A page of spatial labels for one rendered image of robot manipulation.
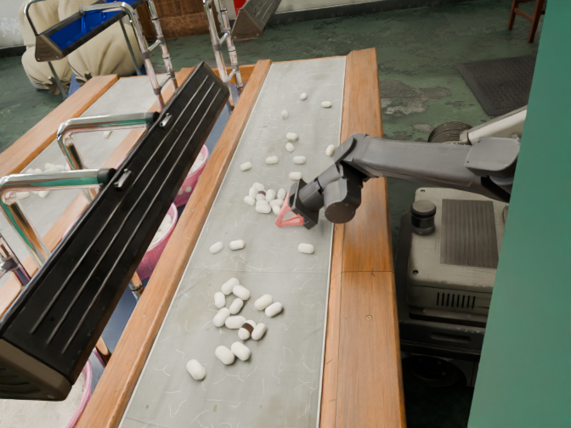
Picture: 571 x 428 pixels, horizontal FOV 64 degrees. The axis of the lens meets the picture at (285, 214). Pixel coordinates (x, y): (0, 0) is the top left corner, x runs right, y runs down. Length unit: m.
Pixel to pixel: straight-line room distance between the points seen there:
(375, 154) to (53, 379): 0.58
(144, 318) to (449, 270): 0.78
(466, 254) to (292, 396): 0.74
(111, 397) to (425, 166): 0.58
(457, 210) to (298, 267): 0.70
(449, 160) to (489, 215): 0.83
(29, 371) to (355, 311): 0.52
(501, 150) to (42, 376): 0.49
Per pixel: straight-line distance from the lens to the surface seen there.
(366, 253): 0.89
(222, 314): 0.83
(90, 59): 3.93
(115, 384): 0.81
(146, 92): 1.96
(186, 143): 0.69
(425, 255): 1.31
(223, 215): 1.09
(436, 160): 0.67
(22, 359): 0.43
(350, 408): 0.69
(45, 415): 0.88
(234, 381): 0.77
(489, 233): 1.41
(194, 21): 5.64
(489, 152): 0.56
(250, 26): 1.22
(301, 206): 0.91
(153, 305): 0.89
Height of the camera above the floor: 1.37
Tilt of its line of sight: 37 degrees down
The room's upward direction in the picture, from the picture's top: 10 degrees counter-clockwise
